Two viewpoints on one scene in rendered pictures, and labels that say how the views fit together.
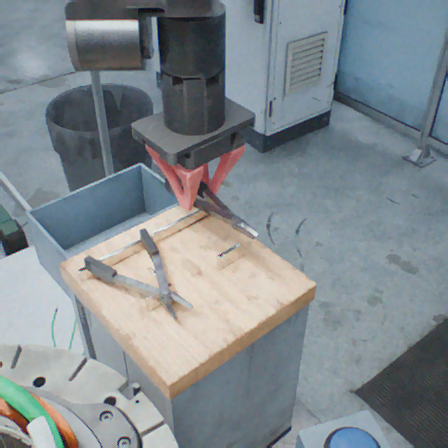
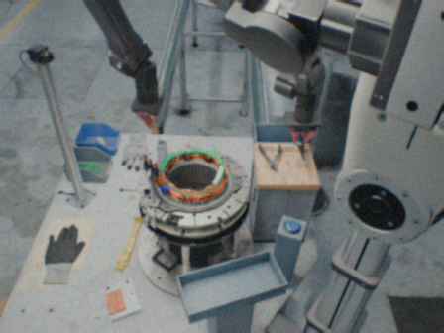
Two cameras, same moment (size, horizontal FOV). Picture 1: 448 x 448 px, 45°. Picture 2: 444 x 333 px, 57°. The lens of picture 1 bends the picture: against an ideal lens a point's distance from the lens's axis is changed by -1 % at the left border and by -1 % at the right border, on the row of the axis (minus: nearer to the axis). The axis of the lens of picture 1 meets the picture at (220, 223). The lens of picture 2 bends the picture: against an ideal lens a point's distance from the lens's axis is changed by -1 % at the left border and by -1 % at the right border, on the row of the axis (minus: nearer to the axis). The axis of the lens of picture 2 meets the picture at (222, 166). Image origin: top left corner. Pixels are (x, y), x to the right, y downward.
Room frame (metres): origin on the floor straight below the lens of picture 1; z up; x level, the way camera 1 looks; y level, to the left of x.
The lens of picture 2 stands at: (-0.48, -0.40, 1.93)
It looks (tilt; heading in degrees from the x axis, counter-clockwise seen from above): 42 degrees down; 38
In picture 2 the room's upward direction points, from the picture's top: 2 degrees clockwise
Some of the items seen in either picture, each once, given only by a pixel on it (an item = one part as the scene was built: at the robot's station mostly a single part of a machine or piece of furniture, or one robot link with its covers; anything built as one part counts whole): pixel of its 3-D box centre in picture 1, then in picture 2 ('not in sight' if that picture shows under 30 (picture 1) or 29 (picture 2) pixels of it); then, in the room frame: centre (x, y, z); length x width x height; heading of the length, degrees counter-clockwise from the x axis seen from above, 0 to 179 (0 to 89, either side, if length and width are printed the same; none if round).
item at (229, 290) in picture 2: not in sight; (229, 309); (-0.03, -0.10, 0.92); 0.25 x 0.11 x 0.28; 148
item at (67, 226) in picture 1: (121, 287); (274, 164); (0.53, 0.14, 0.92); 0.17 x 0.11 x 0.28; 130
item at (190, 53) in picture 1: (184, 36); (305, 94); (0.45, 0.03, 1.30); 0.07 x 0.06 x 0.07; 91
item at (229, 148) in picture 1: (197, 164); (301, 131); (0.46, 0.02, 1.17); 0.07 x 0.07 x 0.09; 41
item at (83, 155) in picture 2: not in sight; (88, 165); (0.14, 0.75, 0.82); 0.16 x 0.14 x 0.07; 128
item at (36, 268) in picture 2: not in sight; (59, 251); (-0.17, 0.51, 0.78); 0.31 x 0.19 x 0.01; 38
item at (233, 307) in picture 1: (185, 281); (283, 166); (0.41, 0.04, 1.05); 0.20 x 0.19 x 0.02; 40
